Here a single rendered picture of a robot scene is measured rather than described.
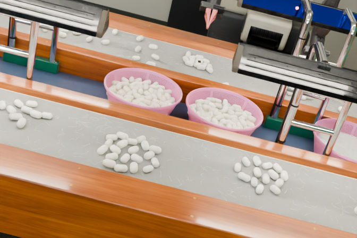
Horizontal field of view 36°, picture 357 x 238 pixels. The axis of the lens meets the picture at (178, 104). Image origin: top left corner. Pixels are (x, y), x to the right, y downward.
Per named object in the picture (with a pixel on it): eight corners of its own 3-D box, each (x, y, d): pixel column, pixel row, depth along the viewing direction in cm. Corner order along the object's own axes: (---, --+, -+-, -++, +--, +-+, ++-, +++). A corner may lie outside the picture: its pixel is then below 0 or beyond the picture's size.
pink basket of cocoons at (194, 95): (171, 108, 196) (177, 84, 192) (240, 112, 205) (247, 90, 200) (191, 152, 175) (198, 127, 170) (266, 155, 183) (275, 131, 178)
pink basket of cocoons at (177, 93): (109, 84, 201) (113, 61, 197) (180, 102, 201) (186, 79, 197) (91, 119, 178) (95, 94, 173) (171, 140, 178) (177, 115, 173)
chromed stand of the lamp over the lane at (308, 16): (263, 103, 216) (299, -6, 194) (312, 116, 216) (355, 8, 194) (263, 127, 199) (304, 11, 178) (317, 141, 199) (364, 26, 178)
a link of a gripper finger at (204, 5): (213, 26, 221) (219, 6, 224) (196, 21, 221) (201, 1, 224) (211, 33, 227) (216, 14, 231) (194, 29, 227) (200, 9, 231)
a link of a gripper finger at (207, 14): (219, 27, 221) (224, 7, 224) (202, 23, 221) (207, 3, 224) (217, 35, 227) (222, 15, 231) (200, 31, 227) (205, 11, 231)
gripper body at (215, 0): (224, 10, 224) (228, -6, 226) (200, 4, 224) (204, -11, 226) (222, 18, 230) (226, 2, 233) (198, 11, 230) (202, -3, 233)
